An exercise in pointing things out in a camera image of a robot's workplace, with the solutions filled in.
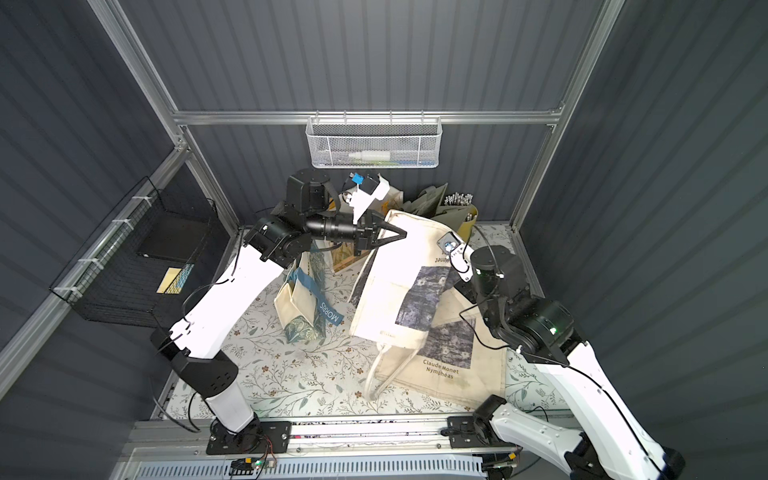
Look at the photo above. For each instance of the yellow sticky notepad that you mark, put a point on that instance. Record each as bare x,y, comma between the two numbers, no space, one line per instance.
172,282

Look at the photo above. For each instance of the bundle of pencils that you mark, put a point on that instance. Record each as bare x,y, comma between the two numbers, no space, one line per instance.
458,199

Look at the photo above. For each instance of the black notebook in basket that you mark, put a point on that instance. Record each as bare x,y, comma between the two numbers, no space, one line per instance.
174,238

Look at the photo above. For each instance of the cream tote bag front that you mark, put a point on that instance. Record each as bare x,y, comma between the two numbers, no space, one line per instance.
397,292

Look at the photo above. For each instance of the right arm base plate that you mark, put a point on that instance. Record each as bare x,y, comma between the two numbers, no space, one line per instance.
461,433

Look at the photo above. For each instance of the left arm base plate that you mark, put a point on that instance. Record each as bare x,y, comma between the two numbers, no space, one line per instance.
257,438

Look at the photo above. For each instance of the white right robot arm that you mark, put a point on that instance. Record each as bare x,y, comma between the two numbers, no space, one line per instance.
610,442

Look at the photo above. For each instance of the cream tote blue print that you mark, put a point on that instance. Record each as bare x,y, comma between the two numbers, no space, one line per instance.
301,304

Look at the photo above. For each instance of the white wire wall basket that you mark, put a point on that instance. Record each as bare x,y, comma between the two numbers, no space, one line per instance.
413,145

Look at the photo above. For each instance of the cream tote with purple print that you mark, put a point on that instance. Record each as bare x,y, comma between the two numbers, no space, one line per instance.
460,361

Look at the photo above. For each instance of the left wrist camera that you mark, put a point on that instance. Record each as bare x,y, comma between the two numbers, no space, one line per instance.
364,191

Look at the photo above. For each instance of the olive green canvas bag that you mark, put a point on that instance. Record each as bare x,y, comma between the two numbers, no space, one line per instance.
429,204

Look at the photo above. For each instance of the white tube in basket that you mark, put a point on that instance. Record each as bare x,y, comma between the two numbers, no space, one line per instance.
370,156

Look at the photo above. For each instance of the yellow pencil cup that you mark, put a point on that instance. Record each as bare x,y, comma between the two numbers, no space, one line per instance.
468,220

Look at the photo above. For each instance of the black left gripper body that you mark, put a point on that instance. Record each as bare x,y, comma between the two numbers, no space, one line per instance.
369,231

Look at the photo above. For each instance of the black wire wall basket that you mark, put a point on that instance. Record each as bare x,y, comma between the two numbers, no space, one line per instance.
117,286

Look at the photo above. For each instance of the cream tote yellow handles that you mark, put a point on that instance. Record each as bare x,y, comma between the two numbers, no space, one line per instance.
351,252

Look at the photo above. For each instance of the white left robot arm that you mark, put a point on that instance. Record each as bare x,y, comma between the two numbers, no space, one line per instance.
311,210

